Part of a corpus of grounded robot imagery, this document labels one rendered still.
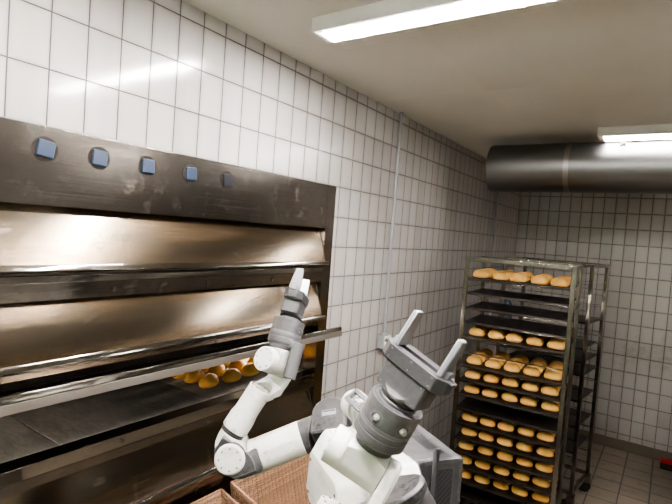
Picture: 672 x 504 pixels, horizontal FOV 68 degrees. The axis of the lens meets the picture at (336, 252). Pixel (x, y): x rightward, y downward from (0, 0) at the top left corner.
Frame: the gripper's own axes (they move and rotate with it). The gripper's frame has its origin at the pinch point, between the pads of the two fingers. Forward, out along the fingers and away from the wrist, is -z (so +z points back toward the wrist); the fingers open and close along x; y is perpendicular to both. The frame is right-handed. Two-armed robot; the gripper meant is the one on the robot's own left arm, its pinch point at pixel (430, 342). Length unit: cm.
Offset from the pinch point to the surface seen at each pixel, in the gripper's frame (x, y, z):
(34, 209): 110, -15, 31
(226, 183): 119, 47, 9
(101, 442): 83, 15, 92
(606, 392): 16, 484, 71
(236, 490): 69, 73, 115
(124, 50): 128, 0, -18
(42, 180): 110, -16, 22
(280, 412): 87, 102, 97
